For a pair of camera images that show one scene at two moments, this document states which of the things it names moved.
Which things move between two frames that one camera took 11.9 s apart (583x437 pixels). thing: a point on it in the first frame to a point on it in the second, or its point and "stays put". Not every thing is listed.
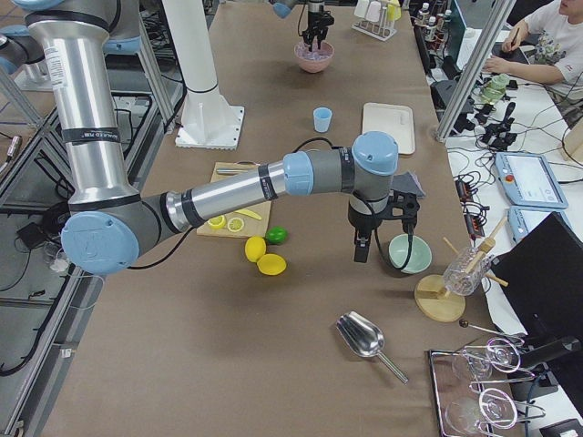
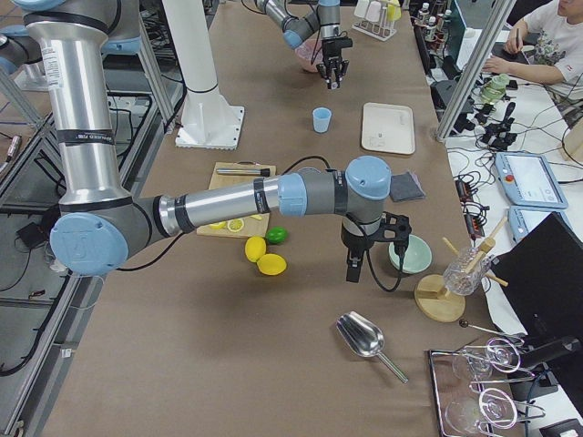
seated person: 547,48 stays put
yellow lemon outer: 254,248 stays put
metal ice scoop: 365,338 stays put
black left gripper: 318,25 to 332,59
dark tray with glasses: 464,408 stays put
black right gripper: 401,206 to 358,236
